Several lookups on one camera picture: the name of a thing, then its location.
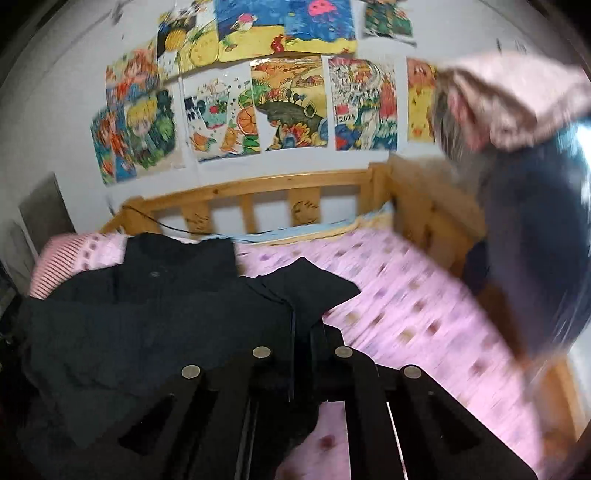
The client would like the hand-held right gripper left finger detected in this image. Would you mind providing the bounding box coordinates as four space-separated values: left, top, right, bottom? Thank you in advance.
69 314 297 480

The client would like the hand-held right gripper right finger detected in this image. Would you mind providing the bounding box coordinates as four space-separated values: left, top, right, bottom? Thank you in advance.
309 323 539 480

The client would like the black jacket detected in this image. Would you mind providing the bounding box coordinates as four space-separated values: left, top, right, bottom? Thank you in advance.
16 232 362 480

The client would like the pink patterned bedsheet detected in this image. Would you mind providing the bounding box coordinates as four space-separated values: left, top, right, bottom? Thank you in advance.
28 226 550 480

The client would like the light blue mattress pad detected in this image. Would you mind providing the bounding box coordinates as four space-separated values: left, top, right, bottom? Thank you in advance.
231 208 394 244

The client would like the dark navy hanging cloth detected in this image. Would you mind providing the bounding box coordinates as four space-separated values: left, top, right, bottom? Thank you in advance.
463 240 491 292

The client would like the blue-grey hanging garment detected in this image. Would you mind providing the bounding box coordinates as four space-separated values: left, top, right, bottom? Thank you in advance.
464 117 591 367

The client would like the pink striped pillow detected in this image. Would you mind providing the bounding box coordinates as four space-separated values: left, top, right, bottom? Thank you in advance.
28 233 90 300

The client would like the pink floral hanging cloth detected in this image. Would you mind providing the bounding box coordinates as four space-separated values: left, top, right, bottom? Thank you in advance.
436 51 591 152

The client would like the black cable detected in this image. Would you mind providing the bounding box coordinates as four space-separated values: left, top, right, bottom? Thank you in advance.
121 205 234 241

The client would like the wooden bed frame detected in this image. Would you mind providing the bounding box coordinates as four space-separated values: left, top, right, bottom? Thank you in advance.
99 154 587 462

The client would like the group of colourful wall drawings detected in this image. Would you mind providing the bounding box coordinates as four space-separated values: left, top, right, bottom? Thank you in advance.
90 0 439 186

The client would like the grey wall panel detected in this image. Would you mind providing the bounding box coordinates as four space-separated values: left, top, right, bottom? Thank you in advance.
18 173 77 246

